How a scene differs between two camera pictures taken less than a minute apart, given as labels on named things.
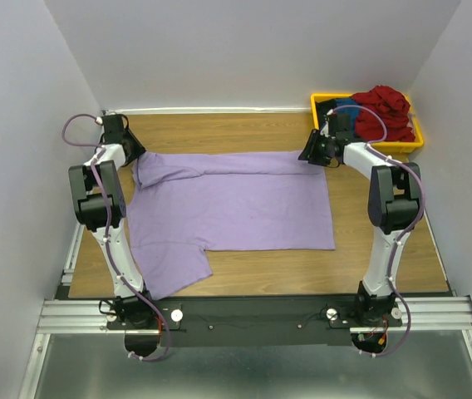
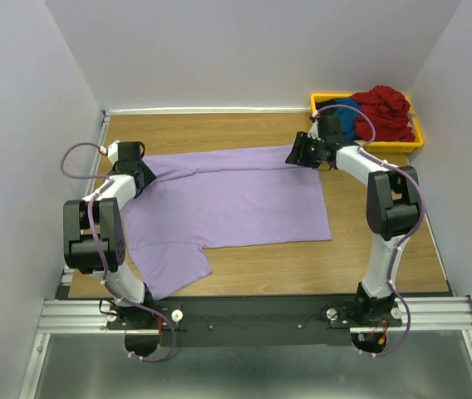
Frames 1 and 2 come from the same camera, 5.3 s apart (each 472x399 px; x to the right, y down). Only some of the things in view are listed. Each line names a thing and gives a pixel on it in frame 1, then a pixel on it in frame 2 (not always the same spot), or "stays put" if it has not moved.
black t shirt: x=322 y=107 stays put
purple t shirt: x=181 y=205 stays put
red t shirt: x=392 y=107 stays put
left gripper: x=138 y=150 → x=149 y=175
